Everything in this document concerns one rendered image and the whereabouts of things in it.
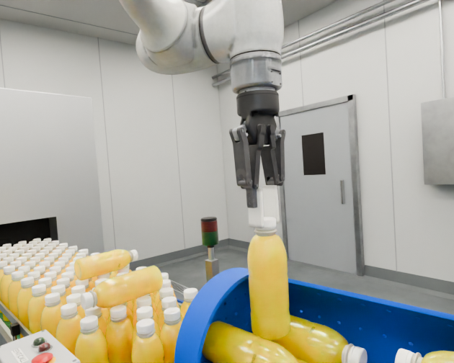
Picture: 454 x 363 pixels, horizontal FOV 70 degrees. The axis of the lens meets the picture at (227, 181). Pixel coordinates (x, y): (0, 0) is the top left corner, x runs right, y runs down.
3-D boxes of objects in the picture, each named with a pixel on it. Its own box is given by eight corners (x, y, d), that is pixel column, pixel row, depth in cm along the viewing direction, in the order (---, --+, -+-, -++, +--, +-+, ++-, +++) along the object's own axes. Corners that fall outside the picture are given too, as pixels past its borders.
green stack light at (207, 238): (210, 246, 119) (209, 233, 118) (198, 244, 123) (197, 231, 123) (222, 243, 123) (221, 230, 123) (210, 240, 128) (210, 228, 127)
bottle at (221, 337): (231, 325, 66) (314, 359, 53) (219, 362, 63) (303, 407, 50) (210, 316, 62) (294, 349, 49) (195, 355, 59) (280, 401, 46)
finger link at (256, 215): (262, 187, 56) (259, 188, 55) (264, 227, 56) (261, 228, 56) (249, 187, 58) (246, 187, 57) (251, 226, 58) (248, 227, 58)
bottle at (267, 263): (277, 343, 55) (272, 235, 54) (243, 331, 59) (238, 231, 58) (297, 325, 60) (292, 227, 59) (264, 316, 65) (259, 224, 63)
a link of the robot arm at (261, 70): (291, 57, 57) (293, 91, 57) (251, 70, 63) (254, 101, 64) (259, 47, 51) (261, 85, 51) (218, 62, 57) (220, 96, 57)
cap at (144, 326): (135, 336, 71) (134, 328, 71) (140, 328, 75) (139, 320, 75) (152, 335, 71) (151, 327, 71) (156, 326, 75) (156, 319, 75)
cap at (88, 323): (98, 322, 79) (97, 315, 79) (98, 329, 75) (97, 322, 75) (81, 326, 78) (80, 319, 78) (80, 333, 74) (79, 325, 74)
